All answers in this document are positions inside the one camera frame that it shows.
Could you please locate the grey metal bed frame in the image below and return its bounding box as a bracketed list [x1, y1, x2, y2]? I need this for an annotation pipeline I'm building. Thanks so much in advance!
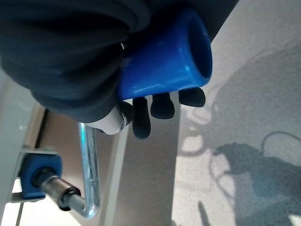
[0, 70, 59, 226]

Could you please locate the blue crank shaft bushing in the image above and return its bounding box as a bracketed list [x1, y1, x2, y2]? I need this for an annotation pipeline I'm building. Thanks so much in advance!
[18, 152, 63, 200]

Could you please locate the right robot hand black cloth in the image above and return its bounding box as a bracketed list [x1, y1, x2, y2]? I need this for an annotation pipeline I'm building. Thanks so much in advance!
[0, 0, 238, 140]

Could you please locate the bed crank with blue handle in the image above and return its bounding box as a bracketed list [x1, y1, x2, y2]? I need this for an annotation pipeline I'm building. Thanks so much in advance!
[42, 8, 214, 219]

